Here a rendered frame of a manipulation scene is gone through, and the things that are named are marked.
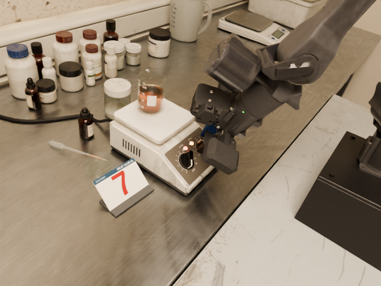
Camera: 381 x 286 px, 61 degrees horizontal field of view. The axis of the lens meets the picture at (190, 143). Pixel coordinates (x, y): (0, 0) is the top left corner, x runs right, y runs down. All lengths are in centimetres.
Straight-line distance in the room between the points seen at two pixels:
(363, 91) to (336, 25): 149
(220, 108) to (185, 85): 42
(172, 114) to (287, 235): 31
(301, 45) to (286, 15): 111
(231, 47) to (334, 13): 13
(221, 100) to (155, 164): 18
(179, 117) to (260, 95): 21
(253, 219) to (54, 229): 34
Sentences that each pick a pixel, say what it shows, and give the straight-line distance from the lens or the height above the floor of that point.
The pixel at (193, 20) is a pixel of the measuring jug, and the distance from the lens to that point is 116.
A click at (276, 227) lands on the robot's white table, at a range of 61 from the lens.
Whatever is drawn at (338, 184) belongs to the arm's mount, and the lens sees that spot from 57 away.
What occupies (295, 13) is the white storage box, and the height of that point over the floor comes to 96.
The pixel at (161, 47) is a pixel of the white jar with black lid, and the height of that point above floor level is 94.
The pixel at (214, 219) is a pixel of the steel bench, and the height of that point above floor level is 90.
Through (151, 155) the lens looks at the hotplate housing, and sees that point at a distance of 60.
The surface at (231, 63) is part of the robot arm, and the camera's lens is 46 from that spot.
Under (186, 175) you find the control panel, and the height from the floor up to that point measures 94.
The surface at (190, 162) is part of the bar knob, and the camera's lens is 58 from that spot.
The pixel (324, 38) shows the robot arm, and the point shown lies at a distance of 47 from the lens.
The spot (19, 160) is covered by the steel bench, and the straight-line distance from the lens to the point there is 68.
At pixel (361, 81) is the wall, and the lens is 194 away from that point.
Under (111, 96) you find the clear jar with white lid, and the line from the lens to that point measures 72.
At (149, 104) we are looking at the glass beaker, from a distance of 61.
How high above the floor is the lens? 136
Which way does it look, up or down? 39 degrees down
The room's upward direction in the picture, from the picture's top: 11 degrees clockwise
